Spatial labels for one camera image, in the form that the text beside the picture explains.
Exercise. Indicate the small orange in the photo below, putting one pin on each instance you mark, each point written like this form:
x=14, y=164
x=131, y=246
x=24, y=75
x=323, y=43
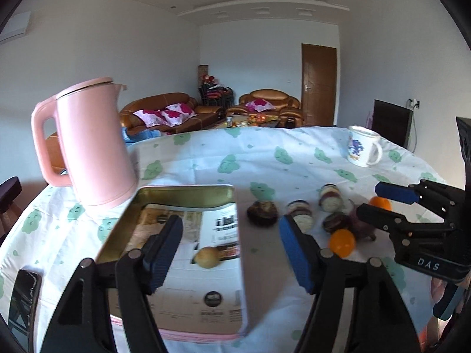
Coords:
x=381, y=203
x=342, y=243

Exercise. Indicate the blue jeans pile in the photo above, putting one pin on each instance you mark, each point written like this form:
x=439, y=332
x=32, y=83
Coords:
x=132, y=135

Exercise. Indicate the white printed mug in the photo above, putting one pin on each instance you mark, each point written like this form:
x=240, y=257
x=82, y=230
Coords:
x=358, y=147

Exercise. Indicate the stack of dark chairs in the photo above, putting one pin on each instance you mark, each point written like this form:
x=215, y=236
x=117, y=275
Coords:
x=215, y=95

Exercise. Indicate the tall patterned vase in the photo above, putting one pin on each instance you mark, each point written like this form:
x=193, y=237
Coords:
x=203, y=73

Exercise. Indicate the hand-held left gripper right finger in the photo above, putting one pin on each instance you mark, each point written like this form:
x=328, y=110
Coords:
x=294, y=250

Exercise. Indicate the brown leather sofa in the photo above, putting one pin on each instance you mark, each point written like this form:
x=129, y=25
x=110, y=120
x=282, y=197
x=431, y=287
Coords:
x=154, y=103

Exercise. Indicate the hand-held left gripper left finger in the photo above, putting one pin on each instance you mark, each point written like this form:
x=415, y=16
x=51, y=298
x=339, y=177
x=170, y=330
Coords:
x=165, y=257

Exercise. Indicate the pink flowered pillow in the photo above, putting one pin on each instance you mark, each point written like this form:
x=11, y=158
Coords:
x=147, y=117
x=259, y=104
x=176, y=112

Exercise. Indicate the black smartphone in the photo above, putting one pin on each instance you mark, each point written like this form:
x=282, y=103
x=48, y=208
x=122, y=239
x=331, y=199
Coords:
x=24, y=294

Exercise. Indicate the pink electric kettle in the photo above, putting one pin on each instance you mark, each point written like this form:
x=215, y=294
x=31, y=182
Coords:
x=95, y=147

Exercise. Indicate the small yellow-brown potato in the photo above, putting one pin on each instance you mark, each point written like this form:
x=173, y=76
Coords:
x=206, y=257

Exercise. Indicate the person's right hand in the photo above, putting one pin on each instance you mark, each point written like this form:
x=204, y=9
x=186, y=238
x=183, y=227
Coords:
x=438, y=288

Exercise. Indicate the white air conditioner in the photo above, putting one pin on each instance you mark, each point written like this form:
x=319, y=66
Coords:
x=14, y=27

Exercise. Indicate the dark wooden chair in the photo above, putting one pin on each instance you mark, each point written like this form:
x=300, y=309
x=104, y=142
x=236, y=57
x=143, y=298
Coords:
x=9, y=195

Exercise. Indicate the brown leather armchair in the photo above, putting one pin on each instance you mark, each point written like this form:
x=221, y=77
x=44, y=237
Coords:
x=268, y=95

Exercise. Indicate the black television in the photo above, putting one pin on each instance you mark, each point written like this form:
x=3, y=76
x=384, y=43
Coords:
x=390, y=121

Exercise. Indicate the cluttered coffee table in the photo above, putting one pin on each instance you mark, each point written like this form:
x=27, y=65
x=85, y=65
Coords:
x=250, y=119

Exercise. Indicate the printed paper liner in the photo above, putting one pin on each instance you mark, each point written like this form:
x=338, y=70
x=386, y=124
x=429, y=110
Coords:
x=198, y=286

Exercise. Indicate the brown wooden door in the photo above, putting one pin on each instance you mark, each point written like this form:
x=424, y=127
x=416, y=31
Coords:
x=318, y=84

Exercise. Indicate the brown wooden chair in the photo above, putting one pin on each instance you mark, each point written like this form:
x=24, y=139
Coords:
x=55, y=154

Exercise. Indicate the white wall socket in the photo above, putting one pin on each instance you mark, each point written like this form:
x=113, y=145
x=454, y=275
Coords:
x=414, y=102

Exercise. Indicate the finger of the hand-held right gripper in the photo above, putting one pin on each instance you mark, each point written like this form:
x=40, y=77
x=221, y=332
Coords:
x=393, y=191
x=375, y=215

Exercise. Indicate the pink metal tin box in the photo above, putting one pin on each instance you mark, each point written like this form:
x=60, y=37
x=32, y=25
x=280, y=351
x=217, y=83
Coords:
x=191, y=195

